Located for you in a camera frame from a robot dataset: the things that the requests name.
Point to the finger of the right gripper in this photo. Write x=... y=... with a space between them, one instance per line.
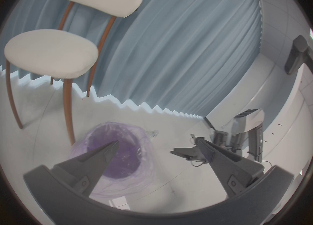
x=183 y=152

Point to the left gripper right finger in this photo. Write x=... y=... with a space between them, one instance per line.
x=232 y=170

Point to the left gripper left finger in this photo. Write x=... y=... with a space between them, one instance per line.
x=83 y=170

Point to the purple plastic bag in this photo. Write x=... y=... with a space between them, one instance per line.
x=127 y=155

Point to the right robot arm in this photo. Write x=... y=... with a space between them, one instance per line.
x=249 y=124

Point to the pale blue curtain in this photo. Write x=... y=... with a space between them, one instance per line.
x=171 y=48

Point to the white padded wooden chair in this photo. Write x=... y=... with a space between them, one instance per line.
x=49 y=50

